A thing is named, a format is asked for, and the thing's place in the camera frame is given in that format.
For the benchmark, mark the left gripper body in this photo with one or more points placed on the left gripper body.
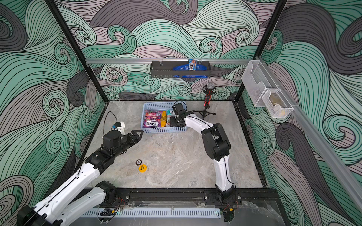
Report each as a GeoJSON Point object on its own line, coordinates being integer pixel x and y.
{"type": "Point", "coordinates": [124, 142]}

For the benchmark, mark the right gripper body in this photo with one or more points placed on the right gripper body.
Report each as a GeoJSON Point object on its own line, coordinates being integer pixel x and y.
{"type": "Point", "coordinates": [175, 120]}

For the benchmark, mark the yellow candy bag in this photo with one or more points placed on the yellow candy bag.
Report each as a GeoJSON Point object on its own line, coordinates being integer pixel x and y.
{"type": "Point", "coordinates": [163, 119]}

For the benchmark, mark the purple Fox's berries bag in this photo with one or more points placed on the purple Fox's berries bag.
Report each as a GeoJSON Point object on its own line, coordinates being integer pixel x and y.
{"type": "Point", "coordinates": [152, 119]}

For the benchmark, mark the teal candy bag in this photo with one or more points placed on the teal candy bag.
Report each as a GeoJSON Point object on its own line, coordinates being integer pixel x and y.
{"type": "Point", "coordinates": [170, 113]}

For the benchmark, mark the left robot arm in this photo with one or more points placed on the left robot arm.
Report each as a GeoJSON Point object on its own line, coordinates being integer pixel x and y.
{"type": "Point", "coordinates": [62, 207]}

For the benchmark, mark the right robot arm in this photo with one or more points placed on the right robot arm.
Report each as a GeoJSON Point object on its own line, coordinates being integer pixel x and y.
{"type": "Point", "coordinates": [217, 147]}

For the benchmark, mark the light blue plastic basket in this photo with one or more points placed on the light blue plastic basket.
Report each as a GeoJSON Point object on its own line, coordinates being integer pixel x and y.
{"type": "Point", "coordinates": [160, 106]}

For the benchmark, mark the yellow round sticker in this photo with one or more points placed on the yellow round sticker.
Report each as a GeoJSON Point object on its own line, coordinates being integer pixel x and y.
{"type": "Point", "coordinates": [142, 168]}

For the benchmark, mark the red black mini tripod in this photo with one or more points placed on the red black mini tripod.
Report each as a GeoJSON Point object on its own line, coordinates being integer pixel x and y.
{"type": "Point", "coordinates": [208, 90]}

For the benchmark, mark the blue packet on shelf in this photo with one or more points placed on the blue packet on shelf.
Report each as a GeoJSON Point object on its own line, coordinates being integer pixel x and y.
{"type": "Point", "coordinates": [191, 66]}

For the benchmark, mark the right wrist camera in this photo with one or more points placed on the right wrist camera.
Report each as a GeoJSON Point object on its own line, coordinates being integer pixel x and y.
{"type": "Point", "coordinates": [178, 109]}

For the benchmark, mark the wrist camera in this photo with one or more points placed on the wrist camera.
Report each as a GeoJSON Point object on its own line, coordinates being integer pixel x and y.
{"type": "Point", "coordinates": [119, 126]}
{"type": "Point", "coordinates": [178, 109]}

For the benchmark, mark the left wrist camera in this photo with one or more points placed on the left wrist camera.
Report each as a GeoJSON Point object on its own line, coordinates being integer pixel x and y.
{"type": "Point", "coordinates": [119, 126]}

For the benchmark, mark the black wall shelf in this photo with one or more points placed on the black wall shelf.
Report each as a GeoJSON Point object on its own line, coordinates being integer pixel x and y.
{"type": "Point", "coordinates": [166, 69]}

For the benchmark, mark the white slotted cable duct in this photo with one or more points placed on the white slotted cable duct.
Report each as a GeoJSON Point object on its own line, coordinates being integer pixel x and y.
{"type": "Point", "coordinates": [155, 213]}

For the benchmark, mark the aluminium rail back wall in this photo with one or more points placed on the aluminium rail back wall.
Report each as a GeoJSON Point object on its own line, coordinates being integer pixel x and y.
{"type": "Point", "coordinates": [161, 60]}

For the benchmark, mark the clear plastic wall bin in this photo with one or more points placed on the clear plastic wall bin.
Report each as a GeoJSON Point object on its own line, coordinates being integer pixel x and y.
{"type": "Point", "coordinates": [257, 81]}

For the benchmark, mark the small clear wall bin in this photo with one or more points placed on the small clear wall bin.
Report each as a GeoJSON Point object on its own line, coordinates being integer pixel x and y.
{"type": "Point", "coordinates": [277, 104]}

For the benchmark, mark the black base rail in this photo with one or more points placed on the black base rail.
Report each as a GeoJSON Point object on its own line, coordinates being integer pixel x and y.
{"type": "Point", "coordinates": [209, 196]}

